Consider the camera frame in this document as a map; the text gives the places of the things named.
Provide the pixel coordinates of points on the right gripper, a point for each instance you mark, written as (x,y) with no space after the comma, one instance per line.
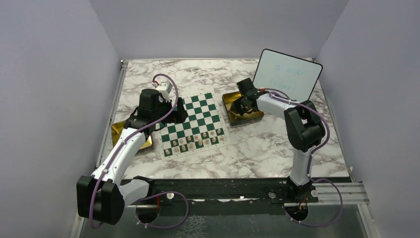
(235,107)

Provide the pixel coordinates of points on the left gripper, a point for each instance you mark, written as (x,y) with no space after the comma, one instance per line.
(178,116)

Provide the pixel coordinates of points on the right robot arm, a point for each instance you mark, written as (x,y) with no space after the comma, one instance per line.
(304,125)

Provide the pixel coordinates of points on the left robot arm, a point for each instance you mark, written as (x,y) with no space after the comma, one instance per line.
(101,196)

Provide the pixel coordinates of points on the green white chess board mat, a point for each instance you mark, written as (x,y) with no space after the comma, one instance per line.
(204,115)

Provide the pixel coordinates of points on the small whiteboard on stand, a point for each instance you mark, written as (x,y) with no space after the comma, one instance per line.
(293,76)

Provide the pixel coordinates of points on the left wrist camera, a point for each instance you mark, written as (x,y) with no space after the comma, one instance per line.
(164,88)

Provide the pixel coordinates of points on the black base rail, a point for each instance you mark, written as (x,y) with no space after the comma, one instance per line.
(245,196)

